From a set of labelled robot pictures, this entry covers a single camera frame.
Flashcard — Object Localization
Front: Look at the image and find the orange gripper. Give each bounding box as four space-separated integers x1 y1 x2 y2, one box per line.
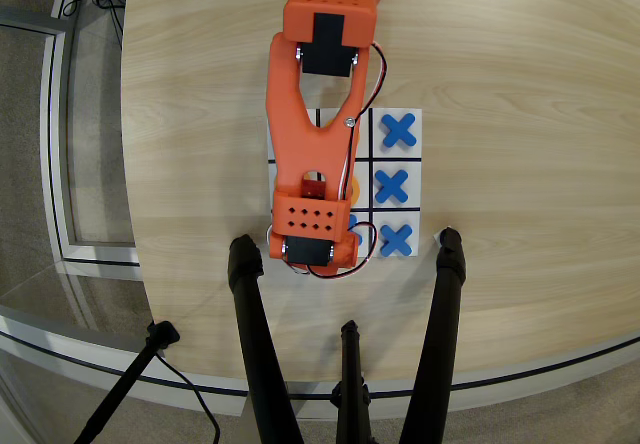
267 223 360 271

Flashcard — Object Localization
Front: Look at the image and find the white tic-tac-toe board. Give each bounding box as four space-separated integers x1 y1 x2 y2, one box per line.
266 107 424 260

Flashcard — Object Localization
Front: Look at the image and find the thick black tripod leg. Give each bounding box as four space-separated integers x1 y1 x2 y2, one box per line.
227 233 306 444
397 227 469 444

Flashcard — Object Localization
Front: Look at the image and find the thin black tripod leg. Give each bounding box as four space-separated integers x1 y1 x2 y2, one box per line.
329 319 374 444

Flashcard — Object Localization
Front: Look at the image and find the thin black stand leg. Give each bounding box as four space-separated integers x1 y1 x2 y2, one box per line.
73 320 181 444

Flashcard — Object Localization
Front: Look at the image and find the robot servo wire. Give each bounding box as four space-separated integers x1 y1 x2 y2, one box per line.
264 41 390 281

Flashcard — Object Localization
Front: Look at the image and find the black floor cable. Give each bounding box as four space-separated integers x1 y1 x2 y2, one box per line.
154 353 222 444

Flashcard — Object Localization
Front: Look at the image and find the grey metal partition frame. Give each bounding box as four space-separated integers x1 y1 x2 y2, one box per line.
0 6 146 285

